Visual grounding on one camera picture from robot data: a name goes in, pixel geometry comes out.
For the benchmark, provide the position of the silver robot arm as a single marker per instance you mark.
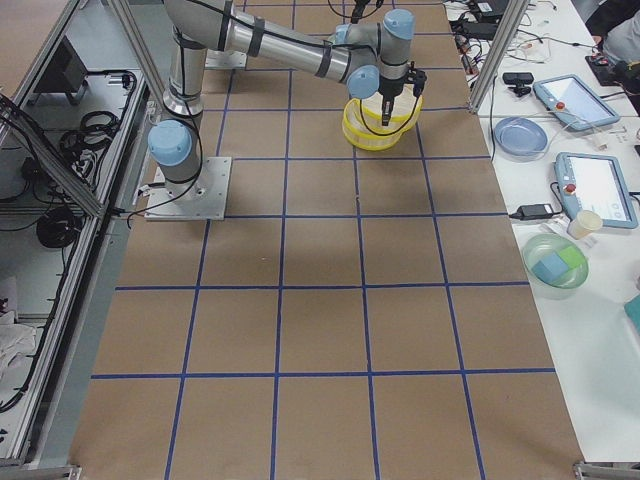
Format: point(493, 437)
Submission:
point(369, 58)

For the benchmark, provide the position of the blue plate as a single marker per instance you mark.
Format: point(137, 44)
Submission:
point(521, 138)

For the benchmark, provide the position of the teach pendant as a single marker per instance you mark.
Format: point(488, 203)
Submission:
point(595, 183)
point(574, 103)

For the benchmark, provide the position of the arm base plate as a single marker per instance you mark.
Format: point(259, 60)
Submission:
point(206, 199)

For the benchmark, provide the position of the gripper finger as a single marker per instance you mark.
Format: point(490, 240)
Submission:
point(386, 120)

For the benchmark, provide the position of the black power adapter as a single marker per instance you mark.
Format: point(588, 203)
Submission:
point(535, 212)

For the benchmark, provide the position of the plate with coloured blocks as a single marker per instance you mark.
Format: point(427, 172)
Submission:
point(558, 267)

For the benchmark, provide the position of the aluminium frame post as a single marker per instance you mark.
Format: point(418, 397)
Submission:
point(506, 31)

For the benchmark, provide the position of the far teach pendant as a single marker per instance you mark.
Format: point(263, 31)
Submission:
point(574, 103)

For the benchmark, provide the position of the centre yellow-rimmed bamboo steamer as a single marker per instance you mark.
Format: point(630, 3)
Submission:
point(355, 134)

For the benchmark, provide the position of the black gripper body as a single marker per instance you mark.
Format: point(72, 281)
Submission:
point(389, 88)

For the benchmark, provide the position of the near teach pendant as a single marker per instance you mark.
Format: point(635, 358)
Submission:
point(595, 183)

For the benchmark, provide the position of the translucent plastic cup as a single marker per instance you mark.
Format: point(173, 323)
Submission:
point(584, 223)

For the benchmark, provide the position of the black webcam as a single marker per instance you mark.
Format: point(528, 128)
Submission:
point(518, 82)

